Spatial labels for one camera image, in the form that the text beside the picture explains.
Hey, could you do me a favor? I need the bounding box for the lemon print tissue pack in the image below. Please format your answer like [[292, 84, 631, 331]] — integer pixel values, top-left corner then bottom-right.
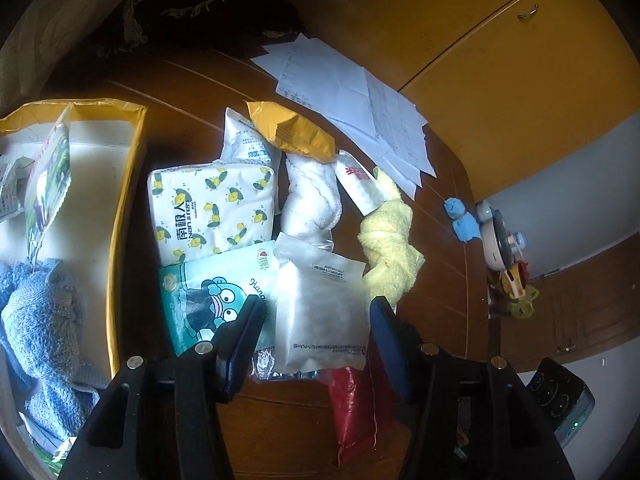
[[147, 160, 277, 267]]

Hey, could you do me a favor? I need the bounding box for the yellow-edged cardboard box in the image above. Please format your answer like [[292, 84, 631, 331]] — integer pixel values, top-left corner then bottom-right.
[[0, 101, 149, 466]]

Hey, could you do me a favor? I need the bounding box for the brown wooden cabinet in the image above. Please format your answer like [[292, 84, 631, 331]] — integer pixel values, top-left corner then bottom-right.
[[489, 230, 640, 373]]

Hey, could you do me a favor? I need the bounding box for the white blue print packet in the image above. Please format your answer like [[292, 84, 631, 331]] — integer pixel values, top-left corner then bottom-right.
[[220, 107, 284, 167]]

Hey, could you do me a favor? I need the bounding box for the white round toy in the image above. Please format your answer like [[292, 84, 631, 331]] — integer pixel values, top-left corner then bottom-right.
[[475, 200, 531, 272]]

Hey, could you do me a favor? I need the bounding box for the pile of white paper sheets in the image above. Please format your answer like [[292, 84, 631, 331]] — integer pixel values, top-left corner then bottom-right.
[[250, 32, 439, 202]]

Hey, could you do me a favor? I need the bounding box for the white printed packet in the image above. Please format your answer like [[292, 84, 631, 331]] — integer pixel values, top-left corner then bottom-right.
[[0, 154, 34, 222]]

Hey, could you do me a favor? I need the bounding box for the white translucent plastic packet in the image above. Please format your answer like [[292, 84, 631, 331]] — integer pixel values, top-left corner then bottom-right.
[[272, 232, 372, 374]]

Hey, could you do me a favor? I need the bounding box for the beige curtain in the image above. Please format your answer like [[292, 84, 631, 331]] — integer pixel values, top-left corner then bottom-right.
[[0, 0, 167, 97]]

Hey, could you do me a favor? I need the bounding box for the blue towel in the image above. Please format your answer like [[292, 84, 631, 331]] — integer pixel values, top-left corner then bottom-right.
[[0, 258, 102, 441]]

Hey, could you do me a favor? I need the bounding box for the small blue rolled cloth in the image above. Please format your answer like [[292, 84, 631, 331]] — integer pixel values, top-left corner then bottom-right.
[[444, 197, 484, 242]]

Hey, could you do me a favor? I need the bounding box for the yellow towel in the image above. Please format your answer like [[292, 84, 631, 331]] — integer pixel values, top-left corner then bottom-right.
[[357, 167, 426, 306]]

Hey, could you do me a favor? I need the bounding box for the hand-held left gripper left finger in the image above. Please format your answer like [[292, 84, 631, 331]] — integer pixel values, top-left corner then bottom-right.
[[57, 295, 267, 480]]

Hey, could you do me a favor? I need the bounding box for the yellow plastic packet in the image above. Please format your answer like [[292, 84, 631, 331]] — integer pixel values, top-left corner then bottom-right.
[[246, 101, 337, 164]]

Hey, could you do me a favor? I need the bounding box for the yellow wooden cabinet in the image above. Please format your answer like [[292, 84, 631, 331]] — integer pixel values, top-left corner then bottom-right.
[[300, 0, 640, 202]]

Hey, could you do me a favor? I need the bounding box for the green printed packet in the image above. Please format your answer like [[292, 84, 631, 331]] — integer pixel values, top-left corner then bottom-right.
[[24, 105, 74, 267]]

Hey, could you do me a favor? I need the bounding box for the dark fringed cloth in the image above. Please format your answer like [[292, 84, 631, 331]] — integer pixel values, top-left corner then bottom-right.
[[85, 0, 311, 59]]

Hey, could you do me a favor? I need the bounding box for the red plastic packet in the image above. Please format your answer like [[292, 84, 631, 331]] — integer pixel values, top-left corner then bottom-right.
[[327, 365, 397, 467]]

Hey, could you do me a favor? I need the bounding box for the white towel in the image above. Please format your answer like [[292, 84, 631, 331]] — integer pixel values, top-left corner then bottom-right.
[[280, 152, 344, 252]]

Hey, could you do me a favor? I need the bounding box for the teal cartoon tissue pack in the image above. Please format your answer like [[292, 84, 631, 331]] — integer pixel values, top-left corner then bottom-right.
[[159, 240, 281, 357]]

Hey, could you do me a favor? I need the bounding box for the white packet red print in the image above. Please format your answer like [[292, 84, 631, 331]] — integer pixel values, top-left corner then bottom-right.
[[334, 150, 389, 215]]

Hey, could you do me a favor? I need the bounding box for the yellow green toy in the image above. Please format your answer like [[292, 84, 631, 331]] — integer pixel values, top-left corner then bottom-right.
[[492, 260, 544, 319]]

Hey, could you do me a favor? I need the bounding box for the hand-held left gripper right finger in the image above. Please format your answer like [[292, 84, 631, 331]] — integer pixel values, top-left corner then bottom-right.
[[370, 296, 572, 480]]

